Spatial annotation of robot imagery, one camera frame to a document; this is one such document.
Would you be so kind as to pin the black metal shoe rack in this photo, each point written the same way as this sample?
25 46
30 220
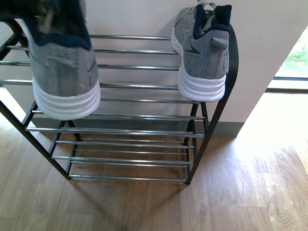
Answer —
160 133

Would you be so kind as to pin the grey knit sneaker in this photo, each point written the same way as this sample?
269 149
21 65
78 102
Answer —
63 62
200 36

